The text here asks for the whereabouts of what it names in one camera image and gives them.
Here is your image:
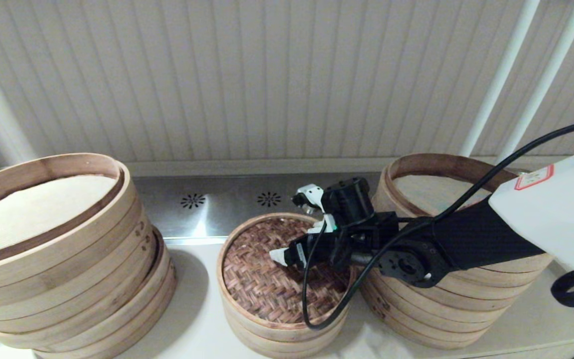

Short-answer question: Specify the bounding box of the woven bamboo steamer lid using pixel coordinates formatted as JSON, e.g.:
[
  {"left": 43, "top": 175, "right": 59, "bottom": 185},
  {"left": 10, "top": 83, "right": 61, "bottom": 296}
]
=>
[{"left": 216, "top": 213, "right": 356, "bottom": 342}]

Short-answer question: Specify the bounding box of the white cloth steamer liner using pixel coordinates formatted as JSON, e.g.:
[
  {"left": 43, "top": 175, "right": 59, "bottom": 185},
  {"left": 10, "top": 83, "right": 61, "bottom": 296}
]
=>
[
  {"left": 0, "top": 175, "right": 120, "bottom": 260},
  {"left": 394, "top": 174, "right": 492, "bottom": 217}
]

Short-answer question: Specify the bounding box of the stamped bamboo steamer basket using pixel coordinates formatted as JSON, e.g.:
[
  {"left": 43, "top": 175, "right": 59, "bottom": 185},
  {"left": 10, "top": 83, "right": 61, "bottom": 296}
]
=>
[{"left": 356, "top": 259, "right": 517, "bottom": 350}]

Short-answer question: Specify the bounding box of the wide bamboo steamer basket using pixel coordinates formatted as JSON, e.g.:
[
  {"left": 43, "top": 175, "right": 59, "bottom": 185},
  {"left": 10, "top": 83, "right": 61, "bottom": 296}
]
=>
[{"left": 0, "top": 227, "right": 172, "bottom": 350}]

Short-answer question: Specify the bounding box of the steel panel with vent holes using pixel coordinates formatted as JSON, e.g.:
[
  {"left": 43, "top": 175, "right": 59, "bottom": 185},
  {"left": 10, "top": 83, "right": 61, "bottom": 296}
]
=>
[{"left": 133, "top": 173, "right": 382, "bottom": 240}]

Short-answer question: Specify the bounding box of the white metal pipe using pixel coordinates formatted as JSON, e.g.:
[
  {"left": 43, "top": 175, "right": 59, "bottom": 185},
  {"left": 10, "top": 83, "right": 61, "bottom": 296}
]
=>
[
  {"left": 459, "top": 0, "right": 541, "bottom": 158},
  {"left": 496, "top": 0, "right": 574, "bottom": 163}
]

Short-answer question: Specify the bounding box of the black cable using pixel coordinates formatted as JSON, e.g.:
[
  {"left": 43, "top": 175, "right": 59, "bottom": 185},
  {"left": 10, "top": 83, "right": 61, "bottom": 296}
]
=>
[{"left": 301, "top": 117, "right": 574, "bottom": 331}]

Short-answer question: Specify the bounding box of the white mounted wrist camera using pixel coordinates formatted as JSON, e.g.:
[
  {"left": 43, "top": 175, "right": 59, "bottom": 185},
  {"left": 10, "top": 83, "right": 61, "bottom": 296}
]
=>
[{"left": 291, "top": 183, "right": 340, "bottom": 235}]

